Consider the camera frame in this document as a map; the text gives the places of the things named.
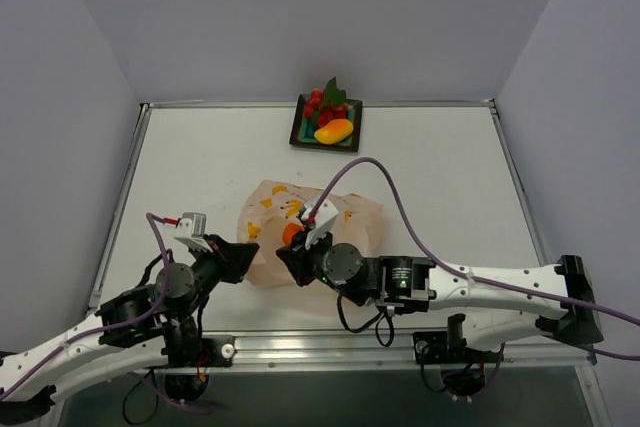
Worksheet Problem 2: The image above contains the yellow orange fake mango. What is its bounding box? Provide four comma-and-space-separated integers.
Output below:
314, 119, 354, 145

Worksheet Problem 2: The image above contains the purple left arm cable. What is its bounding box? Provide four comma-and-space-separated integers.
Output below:
0, 212, 221, 416

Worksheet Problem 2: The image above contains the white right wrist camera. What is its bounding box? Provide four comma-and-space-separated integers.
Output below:
298, 197, 339, 250

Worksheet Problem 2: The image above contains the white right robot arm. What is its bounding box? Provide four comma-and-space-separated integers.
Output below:
276, 232, 604, 360

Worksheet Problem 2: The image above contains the red cherry tomato bunch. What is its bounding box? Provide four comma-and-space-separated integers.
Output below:
303, 77, 349, 130

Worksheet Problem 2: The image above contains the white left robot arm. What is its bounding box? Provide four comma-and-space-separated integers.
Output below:
1, 235, 259, 426

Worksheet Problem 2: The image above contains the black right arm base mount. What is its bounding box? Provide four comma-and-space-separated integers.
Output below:
412, 314, 506, 404

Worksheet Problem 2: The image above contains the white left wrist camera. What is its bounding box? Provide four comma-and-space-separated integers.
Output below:
172, 212, 213, 252

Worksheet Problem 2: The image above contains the green square ceramic plate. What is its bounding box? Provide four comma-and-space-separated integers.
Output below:
289, 95, 363, 152

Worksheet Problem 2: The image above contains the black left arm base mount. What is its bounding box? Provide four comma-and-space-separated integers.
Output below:
121, 328, 236, 426

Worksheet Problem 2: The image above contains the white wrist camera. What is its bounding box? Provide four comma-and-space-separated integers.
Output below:
172, 212, 213, 252
298, 197, 339, 250

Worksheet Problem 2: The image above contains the small orange fake fruit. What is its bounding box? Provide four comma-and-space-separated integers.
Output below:
282, 223, 303, 245

